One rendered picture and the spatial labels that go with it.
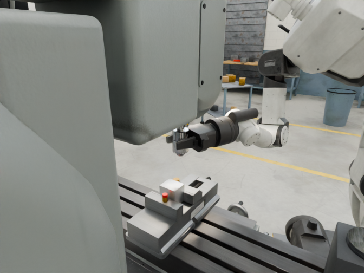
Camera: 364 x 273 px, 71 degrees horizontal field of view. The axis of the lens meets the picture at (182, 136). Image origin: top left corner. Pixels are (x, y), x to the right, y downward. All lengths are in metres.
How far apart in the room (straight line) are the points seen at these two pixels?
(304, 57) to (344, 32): 0.13
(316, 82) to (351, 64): 7.20
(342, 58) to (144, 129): 0.72
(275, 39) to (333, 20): 7.45
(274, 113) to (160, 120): 0.71
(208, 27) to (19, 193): 0.47
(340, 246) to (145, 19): 0.54
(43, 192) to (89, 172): 0.06
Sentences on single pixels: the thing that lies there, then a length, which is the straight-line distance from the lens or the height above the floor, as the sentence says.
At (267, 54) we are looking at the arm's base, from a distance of 1.08.
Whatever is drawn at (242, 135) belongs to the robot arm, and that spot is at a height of 1.23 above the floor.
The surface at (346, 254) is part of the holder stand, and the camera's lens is 0.61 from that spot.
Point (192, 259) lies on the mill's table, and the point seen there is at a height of 0.94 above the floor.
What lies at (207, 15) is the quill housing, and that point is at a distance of 0.58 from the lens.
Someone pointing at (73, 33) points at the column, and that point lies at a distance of 0.26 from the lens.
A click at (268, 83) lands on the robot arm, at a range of 1.08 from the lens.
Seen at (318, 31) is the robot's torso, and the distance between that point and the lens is 0.92.
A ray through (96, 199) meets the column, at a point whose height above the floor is 1.34.
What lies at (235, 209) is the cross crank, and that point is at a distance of 1.43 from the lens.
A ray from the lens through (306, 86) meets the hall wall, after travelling 8.22.
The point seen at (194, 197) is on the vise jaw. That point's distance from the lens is 0.83.
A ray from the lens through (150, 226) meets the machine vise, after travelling 0.77.
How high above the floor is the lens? 1.50
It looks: 21 degrees down
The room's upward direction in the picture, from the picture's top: straight up
